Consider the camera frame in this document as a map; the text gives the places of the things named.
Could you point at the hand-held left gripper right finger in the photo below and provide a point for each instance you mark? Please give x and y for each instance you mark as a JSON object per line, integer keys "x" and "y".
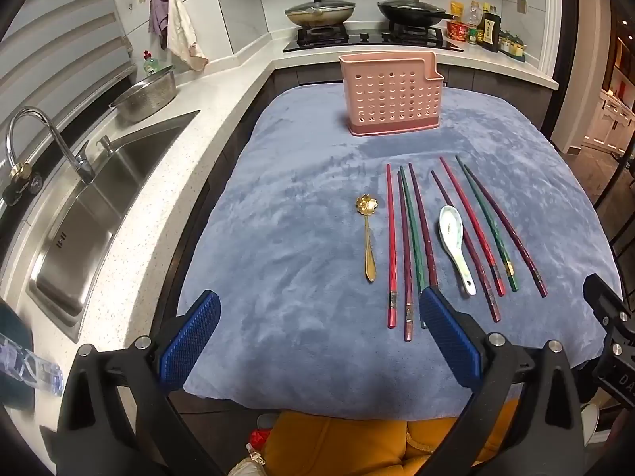
{"x": 446, "y": 337}

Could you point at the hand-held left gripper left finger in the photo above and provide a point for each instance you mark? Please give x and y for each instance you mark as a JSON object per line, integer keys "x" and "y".
{"x": 191, "y": 337}

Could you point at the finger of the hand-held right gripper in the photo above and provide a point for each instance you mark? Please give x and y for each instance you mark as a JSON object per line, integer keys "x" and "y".
{"x": 603, "y": 297}

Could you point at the maroon chopstick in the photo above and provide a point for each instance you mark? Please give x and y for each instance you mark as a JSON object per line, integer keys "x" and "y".
{"x": 487, "y": 297}
{"x": 421, "y": 223}

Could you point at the red chopstick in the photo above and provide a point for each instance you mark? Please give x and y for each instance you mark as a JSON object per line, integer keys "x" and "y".
{"x": 391, "y": 248}
{"x": 475, "y": 233}

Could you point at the green chopstick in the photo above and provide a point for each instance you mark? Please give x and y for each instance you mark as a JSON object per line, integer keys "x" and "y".
{"x": 411, "y": 228}
{"x": 486, "y": 223}

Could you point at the purple chopstick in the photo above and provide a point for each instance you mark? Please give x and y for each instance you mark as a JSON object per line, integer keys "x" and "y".
{"x": 506, "y": 233}
{"x": 404, "y": 258}

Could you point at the pink perforated utensil holder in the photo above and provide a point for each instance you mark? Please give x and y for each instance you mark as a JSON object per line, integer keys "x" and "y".
{"x": 392, "y": 94}

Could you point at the white ceramic soup spoon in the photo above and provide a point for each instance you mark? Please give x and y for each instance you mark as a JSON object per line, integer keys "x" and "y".
{"x": 450, "y": 225}

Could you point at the stainless steel sink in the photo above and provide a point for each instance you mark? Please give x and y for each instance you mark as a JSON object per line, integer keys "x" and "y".
{"x": 94, "y": 223}

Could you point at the yellow clothing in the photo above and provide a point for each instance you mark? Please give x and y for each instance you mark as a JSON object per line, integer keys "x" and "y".
{"x": 337, "y": 446}

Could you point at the gold flower-shaped spoon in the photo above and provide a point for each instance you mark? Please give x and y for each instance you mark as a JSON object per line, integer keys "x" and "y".
{"x": 363, "y": 203}

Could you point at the clear plastic water bottle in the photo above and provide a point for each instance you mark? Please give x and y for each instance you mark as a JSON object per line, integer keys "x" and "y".
{"x": 30, "y": 362}

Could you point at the blue plush blanket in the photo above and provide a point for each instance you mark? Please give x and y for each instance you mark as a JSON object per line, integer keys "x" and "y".
{"x": 297, "y": 208}

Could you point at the white background cabinet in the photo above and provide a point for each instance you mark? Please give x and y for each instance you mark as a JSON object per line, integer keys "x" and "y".
{"x": 612, "y": 119}

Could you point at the dark teal cloth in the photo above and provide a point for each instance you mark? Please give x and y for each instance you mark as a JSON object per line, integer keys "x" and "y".
{"x": 12, "y": 317}

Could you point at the chrome faucet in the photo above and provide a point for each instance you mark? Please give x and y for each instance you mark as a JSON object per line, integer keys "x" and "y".
{"x": 82, "y": 161}

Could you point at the metal soap dispenser pump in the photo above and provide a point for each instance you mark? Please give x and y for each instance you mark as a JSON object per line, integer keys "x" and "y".
{"x": 105, "y": 143}

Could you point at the black faucet valve fitting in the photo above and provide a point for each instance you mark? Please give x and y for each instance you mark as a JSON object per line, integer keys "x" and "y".
{"x": 20, "y": 186}

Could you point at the metal colander bowl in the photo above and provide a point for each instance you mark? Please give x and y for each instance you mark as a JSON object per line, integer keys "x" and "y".
{"x": 149, "y": 96}

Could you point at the spice jar set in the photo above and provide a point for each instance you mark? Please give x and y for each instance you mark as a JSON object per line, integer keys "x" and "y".
{"x": 513, "y": 47}

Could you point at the green dish soap bottle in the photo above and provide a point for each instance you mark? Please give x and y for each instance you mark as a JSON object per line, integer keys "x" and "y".
{"x": 150, "y": 64}

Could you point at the dark base cabinet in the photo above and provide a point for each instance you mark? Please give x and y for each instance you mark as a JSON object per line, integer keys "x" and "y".
{"x": 307, "y": 75}

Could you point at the dark soy sauce bottle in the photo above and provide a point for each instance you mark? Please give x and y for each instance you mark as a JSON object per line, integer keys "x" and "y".
{"x": 491, "y": 32}

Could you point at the small green cap jar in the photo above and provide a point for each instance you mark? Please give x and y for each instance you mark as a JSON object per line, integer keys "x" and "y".
{"x": 473, "y": 36}

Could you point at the black gas stove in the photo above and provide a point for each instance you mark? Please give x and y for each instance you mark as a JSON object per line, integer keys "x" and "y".
{"x": 367, "y": 43}

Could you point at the red instant noodle bowl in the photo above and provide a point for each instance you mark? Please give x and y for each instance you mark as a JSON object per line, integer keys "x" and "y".
{"x": 456, "y": 30}

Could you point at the yellow cap sauce bottle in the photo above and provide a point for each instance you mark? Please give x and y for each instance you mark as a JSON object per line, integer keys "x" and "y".
{"x": 485, "y": 10}

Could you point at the clear plastic oil bottle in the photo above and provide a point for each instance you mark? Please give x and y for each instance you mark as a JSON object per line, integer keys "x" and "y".
{"x": 474, "y": 14}

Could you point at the white hanging towel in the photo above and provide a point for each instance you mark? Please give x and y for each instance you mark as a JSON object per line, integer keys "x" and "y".
{"x": 179, "y": 25}

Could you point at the yellow seasoning packet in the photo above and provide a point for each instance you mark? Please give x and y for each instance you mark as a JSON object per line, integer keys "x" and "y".
{"x": 457, "y": 10}

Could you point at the black frying pan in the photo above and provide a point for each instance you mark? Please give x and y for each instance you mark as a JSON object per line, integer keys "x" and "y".
{"x": 409, "y": 12}

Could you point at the purple hanging cloth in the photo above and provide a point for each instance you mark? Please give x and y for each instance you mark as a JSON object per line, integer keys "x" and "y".
{"x": 159, "y": 10}

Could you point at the white window blind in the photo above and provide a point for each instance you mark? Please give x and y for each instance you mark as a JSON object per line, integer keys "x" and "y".
{"x": 59, "y": 25}

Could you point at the beige wok with lid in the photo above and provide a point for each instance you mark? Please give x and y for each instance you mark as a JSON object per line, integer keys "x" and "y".
{"x": 317, "y": 14}

